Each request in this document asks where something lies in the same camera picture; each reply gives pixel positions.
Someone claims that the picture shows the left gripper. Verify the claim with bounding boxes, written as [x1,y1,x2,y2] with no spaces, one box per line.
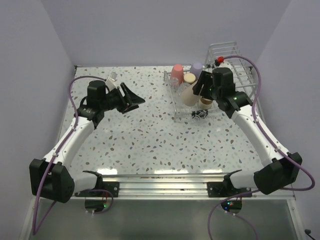
[100,82,145,114]

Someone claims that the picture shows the steel cork cup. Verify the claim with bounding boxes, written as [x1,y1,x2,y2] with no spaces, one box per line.
[198,97,213,110]
[183,72,197,85]

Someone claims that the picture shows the lavender plastic cup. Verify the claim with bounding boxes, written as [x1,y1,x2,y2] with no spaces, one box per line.
[189,62,203,80]

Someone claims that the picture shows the beige plastic cup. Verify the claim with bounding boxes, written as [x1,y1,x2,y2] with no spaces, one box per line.
[180,82,201,107]

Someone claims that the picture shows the pink plastic cup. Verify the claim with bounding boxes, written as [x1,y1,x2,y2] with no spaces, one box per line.
[170,64,184,85]

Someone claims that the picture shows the small clear glass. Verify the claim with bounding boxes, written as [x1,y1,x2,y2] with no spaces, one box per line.
[169,77,180,90]

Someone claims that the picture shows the large clear glass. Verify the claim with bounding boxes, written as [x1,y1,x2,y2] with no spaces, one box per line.
[176,82,191,96]

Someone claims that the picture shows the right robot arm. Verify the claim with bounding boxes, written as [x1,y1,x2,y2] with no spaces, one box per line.
[192,67,303,197]

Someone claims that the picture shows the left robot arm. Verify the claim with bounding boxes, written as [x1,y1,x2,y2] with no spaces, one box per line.
[29,78,145,203]

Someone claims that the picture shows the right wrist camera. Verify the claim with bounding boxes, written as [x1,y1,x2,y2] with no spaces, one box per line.
[214,56,231,69]

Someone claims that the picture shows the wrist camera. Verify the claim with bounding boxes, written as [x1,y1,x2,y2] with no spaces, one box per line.
[214,56,231,69]
[105,72,119,92]

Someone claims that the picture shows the white wire dish rack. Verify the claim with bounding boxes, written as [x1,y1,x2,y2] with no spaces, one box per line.
[163,41,258,122]

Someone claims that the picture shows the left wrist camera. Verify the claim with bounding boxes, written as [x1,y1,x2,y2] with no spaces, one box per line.
[105,72,119,92]

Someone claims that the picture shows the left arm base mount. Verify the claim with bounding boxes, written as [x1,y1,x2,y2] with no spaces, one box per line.
[74,181,120,216]

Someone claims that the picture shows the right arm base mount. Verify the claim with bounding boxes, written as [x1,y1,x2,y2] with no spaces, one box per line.
[206,182,252,214]

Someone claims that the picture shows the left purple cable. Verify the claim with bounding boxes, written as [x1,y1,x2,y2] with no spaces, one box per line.
[32,76,107,236]

